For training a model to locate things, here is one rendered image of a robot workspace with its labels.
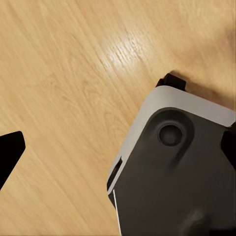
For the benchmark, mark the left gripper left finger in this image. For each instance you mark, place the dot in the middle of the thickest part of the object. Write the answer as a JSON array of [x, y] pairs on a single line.
[[12, 146]]

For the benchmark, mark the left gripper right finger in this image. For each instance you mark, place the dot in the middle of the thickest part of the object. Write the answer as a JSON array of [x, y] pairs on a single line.
[[228, 146]]

